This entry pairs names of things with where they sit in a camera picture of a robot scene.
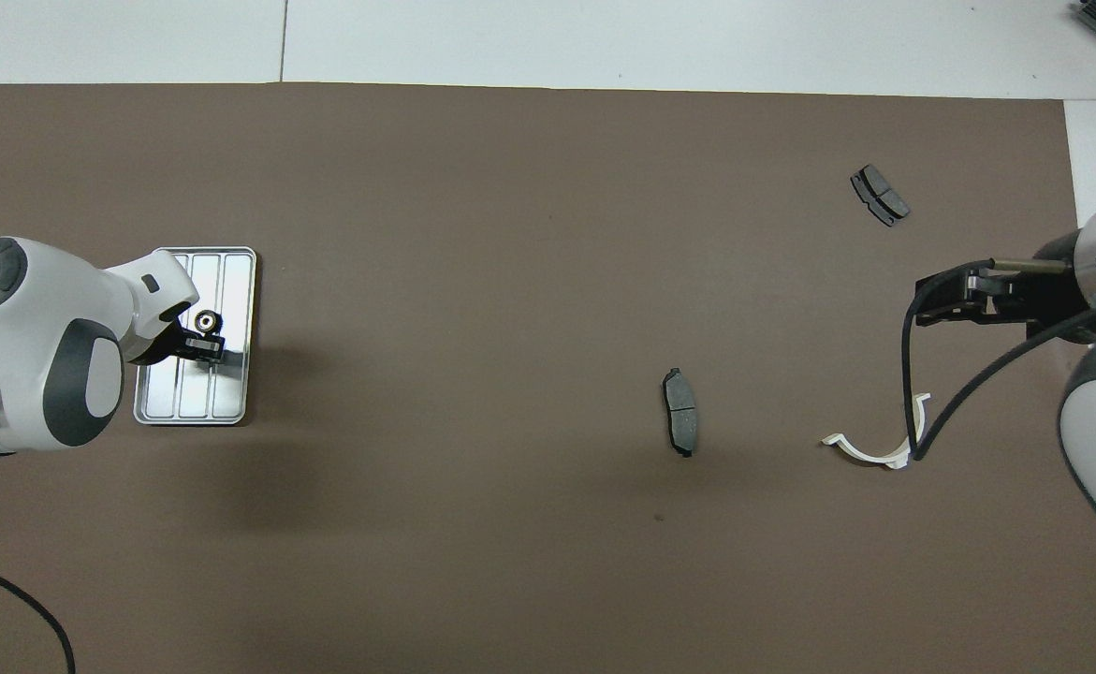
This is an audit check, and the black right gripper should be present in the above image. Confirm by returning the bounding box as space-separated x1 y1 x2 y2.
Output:
915 232 1087 343

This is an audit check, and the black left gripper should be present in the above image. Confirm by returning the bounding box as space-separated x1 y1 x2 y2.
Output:
126 307 227 368

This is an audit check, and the silver metal tray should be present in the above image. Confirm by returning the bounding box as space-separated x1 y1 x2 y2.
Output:
133 246 258 427

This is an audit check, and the short dark grey brake pad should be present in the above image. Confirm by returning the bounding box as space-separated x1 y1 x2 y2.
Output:
851 164 911 227

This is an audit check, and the long dark grey brake pad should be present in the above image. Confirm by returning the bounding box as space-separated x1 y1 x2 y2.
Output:
663 367 701 458

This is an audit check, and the brown table mat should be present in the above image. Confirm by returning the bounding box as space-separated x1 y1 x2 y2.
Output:
0 82 1096 674

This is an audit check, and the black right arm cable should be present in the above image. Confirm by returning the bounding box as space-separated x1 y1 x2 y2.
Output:
901 259 1096 460

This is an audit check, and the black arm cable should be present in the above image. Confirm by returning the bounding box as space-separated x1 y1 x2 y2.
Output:
901 259 1096 460
0 552 77 674

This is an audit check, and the white curved plastic bracket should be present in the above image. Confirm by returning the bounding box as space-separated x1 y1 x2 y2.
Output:
821 392 932 470

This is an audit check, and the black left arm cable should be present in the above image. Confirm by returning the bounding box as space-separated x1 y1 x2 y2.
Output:
0 552 77 674

